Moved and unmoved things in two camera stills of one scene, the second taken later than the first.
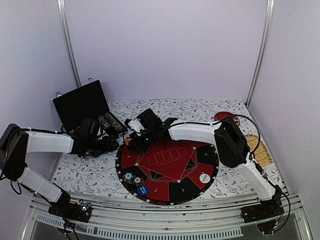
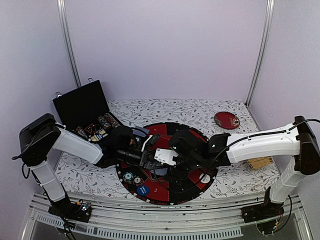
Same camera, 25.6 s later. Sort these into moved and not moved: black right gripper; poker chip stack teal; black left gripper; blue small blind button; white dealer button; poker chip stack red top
Moved: black left gripper; black right gripper
Not moved: blue small blind button; poker chip stack teal; poker chip stack red top; white dealer button
